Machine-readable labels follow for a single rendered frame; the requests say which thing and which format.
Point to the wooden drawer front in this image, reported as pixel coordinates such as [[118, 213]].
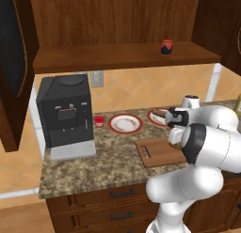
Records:
[[94, 196], [94, 218]]

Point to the wooden base cabinet door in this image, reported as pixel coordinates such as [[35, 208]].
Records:
[[213, 211]]

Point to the white canister with dark top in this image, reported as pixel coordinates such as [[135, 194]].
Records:
[[191, 101]]

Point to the cabinet door with dark panel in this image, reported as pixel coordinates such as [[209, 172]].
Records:
[[12, 39], [232, 11]]

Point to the yellow green bottle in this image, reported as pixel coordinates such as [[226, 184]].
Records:
[[238, 102]]

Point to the wooden cutting board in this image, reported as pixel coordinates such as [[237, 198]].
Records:
[[157, 153]]

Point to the small red cup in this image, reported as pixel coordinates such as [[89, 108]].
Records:
[[99, 121]]

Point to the brown pastry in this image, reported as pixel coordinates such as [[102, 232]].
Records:
[[159, 112]]

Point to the black coffee machine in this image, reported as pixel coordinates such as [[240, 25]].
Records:
[[67, 117]]

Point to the red lidded jam jar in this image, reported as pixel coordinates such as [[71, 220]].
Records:
[[167, 47]]

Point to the red rimmed white plate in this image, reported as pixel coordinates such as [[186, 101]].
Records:
[[125, 124], [153, 119]]

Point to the grey wall socket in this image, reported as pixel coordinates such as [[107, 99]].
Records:
[[96, 78]]

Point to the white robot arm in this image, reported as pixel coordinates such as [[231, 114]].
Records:
[[188, 186]]

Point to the open wooden wall cabinet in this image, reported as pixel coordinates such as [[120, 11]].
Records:
[[109, 23]]

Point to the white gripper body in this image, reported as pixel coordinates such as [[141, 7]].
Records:
[[176, 136]]

